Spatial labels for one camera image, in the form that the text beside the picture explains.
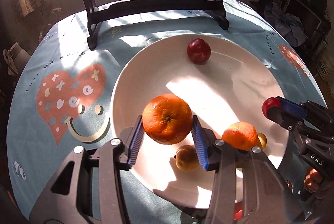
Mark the person's right hand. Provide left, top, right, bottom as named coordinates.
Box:
left=303, top=167, right=324, bottom=194

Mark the white round plate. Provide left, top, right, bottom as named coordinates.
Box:
left=110, top=34, right=291, bottom=210

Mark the large orange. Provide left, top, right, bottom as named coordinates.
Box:
left=142, top=94, right=194, bottom=145

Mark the red cherry tomato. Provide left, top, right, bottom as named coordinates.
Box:
left=262, top=97, right=282, bottom=119

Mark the blue cloth pile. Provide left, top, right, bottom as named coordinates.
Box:
left=271, top=2, right=308, bottom=47

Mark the small orange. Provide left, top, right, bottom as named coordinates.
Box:
left=221, top=122, right=259, bottom=151

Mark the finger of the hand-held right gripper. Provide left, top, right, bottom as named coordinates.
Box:
left=276, top=96, right=331, bottom=121
left=267, top=106, right=305, bottom=132

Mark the small yellow-green fruit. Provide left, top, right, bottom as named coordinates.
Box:
left=174, top=145, right=201, bottom=171
left=257, top=132, right=268, bottom=150

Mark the dark cloth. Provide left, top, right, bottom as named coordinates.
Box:
left=249, top=0, right=272, bottom=16

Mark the light blue printed tablecloth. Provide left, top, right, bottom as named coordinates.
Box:
left=6, top=0, right=328, bottom=224

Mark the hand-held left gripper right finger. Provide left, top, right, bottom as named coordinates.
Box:
left=192, top=115, right=314, bottom=224

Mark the round painted table screen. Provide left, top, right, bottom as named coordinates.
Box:
left=78, top=0, right=230, bottom=51

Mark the dark picture frame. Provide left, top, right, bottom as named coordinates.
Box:
left=283, top=0, right=330, bottom=40

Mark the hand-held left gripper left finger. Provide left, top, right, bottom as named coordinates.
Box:
left=29, top=115, right=145, bottom=224

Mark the red plum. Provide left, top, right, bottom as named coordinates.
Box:
left=187, top=38, right=212, bottom=65

